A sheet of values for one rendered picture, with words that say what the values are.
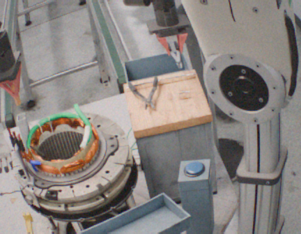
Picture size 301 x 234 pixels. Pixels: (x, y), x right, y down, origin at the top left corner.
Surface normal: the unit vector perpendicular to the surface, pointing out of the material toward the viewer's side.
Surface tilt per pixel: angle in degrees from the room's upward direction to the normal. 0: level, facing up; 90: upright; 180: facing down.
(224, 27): 109
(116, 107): 0
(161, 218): 0
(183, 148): 90
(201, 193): 90
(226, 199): 0
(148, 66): 90
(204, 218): 90
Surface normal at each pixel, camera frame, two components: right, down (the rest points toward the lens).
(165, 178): 0.15, 0.58
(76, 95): -0.15, -0.78
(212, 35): -0.32, 0.83
